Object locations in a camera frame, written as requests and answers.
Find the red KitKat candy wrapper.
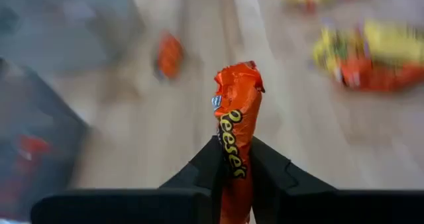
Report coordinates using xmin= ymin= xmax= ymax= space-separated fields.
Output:
xmin=152 ymin=30 xmax=186 ymax=82

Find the dark translucent plastic bin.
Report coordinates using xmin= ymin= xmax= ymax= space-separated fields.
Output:
xmin=0 ymin=56 xmax=90 ymax=220

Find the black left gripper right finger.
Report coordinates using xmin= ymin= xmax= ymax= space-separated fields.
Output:
xmin=249 ymin=137 xmax=339 ymax=224

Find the light grey plastic bin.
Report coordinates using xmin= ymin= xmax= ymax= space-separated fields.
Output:
xmin=0 ymin=0 xmax=145 ymax=72

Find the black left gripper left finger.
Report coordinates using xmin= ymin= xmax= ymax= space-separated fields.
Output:
xmin=158 ymin=135 xmax=230 ymax=224

